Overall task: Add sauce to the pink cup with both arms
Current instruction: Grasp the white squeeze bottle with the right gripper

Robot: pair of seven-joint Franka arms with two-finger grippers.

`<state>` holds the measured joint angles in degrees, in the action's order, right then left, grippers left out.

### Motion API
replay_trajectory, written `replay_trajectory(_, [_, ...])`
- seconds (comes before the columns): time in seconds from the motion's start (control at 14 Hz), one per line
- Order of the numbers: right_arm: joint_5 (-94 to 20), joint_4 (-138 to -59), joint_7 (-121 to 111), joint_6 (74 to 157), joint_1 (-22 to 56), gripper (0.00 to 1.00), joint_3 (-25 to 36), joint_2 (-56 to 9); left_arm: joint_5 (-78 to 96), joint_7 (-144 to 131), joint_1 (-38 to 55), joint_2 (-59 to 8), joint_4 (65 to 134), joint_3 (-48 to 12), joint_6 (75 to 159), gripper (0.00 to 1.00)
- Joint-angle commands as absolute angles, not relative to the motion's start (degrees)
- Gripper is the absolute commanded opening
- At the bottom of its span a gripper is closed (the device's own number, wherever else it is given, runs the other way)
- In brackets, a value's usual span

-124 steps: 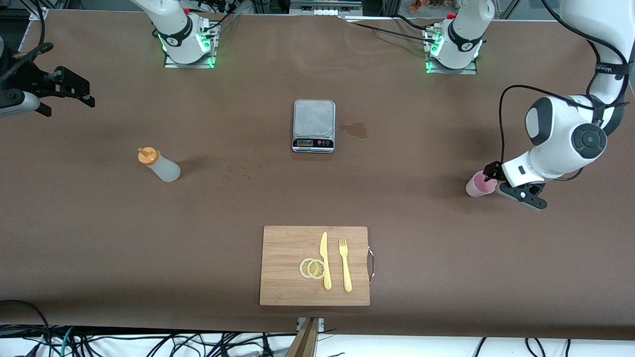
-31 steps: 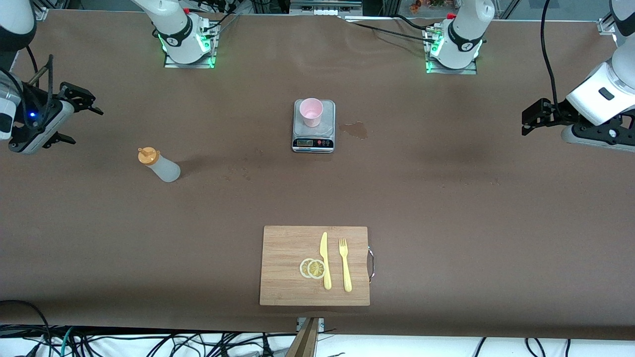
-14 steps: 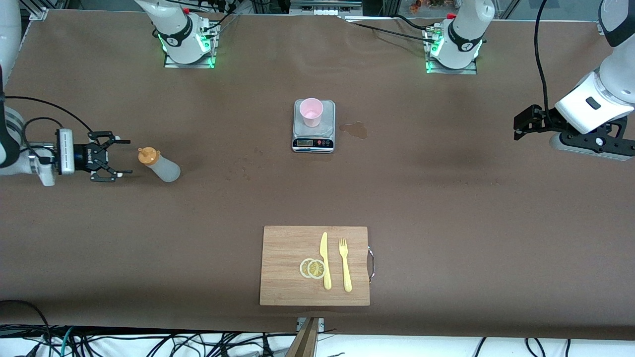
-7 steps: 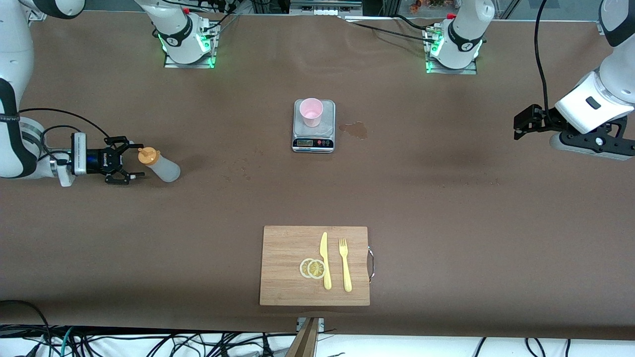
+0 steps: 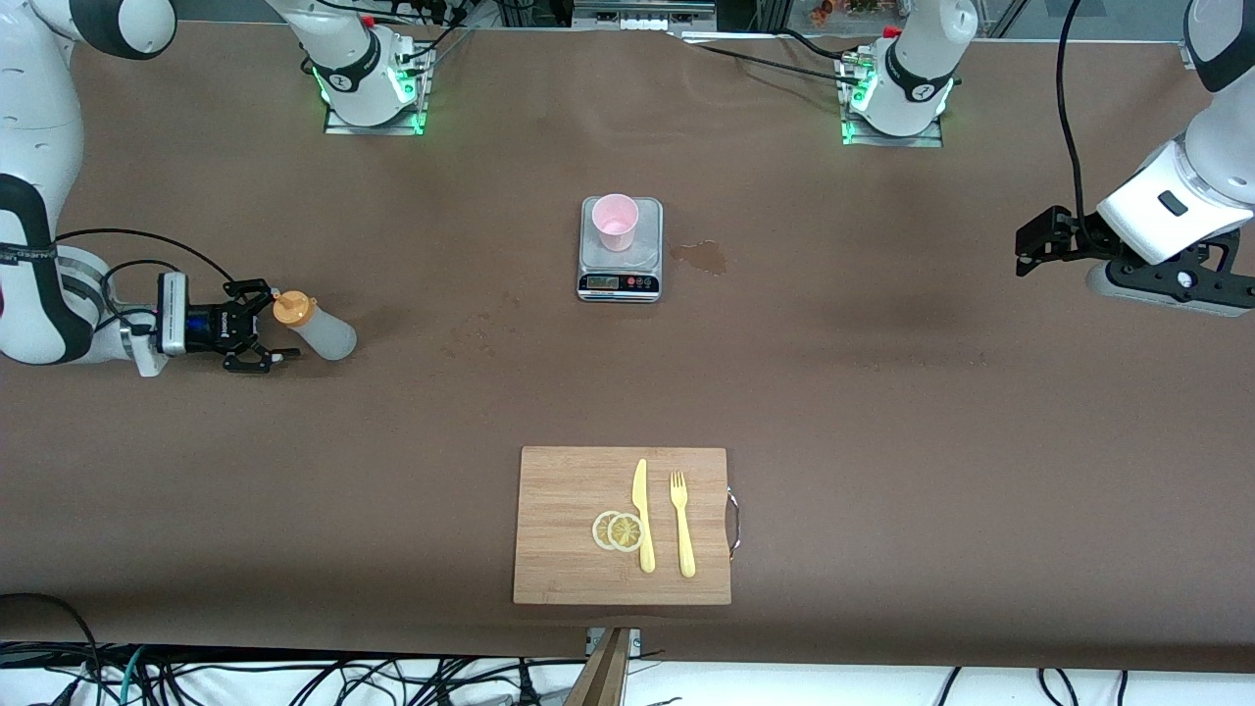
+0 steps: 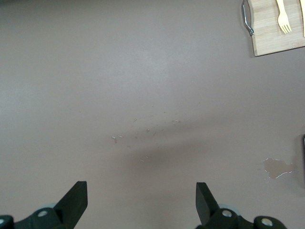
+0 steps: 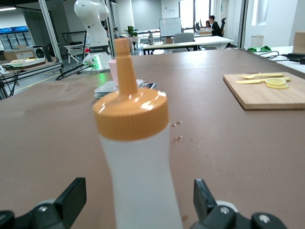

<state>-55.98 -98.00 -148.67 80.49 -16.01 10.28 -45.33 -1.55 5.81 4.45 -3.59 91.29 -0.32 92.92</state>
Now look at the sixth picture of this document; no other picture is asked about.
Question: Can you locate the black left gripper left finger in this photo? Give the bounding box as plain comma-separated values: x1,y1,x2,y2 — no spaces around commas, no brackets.
13,181,89,229

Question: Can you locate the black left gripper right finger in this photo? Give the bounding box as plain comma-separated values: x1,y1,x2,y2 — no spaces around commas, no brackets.
195,182,287,229

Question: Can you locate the silver digital kitchen scale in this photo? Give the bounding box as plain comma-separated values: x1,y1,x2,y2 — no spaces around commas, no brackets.
302,134,305,185

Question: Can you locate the wooden cutting board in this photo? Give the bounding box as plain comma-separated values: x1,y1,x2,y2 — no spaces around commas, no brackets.
247,0,305,57

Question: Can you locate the yellow plastic fork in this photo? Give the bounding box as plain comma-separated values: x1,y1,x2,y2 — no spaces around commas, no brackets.
275,0,293,34

